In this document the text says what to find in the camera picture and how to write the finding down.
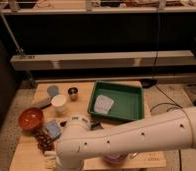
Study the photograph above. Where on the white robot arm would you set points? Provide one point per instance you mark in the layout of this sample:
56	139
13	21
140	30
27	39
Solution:
169	131

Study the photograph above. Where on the white cup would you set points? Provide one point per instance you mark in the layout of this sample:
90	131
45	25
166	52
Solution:
59	103

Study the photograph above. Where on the small dark box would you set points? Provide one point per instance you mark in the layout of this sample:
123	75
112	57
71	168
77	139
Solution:
96	125

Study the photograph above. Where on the blue grey cup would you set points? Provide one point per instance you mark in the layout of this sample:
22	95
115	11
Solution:
52	91

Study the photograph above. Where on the green plastic tray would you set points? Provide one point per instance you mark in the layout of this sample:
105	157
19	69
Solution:
128	101

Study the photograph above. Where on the blue sponge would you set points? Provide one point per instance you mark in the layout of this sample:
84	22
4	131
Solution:
52	129

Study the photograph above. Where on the dark spatula handle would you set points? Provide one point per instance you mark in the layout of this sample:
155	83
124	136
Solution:
42	104

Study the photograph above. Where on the metal shelf rack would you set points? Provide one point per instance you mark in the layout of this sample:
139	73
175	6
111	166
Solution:
104	42

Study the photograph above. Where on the dark grape bunch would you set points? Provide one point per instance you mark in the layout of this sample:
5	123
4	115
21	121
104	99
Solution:
45	142

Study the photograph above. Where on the red bowl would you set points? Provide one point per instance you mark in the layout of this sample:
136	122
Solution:
30	119

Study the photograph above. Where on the small dark metal cup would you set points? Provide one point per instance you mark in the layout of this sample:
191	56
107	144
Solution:
73	93

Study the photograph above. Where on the black handled knife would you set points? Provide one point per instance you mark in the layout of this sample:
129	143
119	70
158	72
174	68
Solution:
63	123

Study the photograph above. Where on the purple bowl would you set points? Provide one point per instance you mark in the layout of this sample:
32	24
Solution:
115	159

